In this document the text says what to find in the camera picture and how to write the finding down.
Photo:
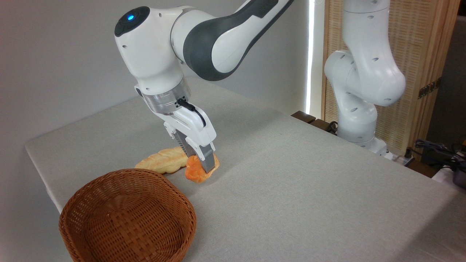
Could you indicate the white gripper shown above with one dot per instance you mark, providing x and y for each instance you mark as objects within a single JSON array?
[{"x": 193, "y": 127}]

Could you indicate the round orange bread roll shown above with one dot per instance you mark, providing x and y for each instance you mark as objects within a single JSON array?
[{"x": 194, "y": 174}]

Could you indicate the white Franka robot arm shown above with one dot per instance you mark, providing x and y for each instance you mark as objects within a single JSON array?
[{"x": 364, "y": 54}]

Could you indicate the long braided bread loaf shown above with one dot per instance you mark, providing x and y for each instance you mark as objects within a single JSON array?
[{"x": 160, "y": 162}]

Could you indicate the brown wicker basket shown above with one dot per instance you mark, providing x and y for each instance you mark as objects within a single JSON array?
[{"x": 127, "y": 218}]

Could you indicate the dark wooden slat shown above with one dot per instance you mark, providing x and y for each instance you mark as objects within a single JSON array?
[
  {"x": 303, "y": 116},
  {"x": 322, "y": 125}
]

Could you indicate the white power strip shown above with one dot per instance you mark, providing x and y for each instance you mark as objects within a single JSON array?
[{"x": 398, "y": 158}]

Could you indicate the metal screen hinge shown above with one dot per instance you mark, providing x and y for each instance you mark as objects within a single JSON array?
[{"x": 429, "y": 88}]

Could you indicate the bamboo folding screen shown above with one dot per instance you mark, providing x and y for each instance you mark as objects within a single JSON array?
[{"x": 415, "y": 36}]

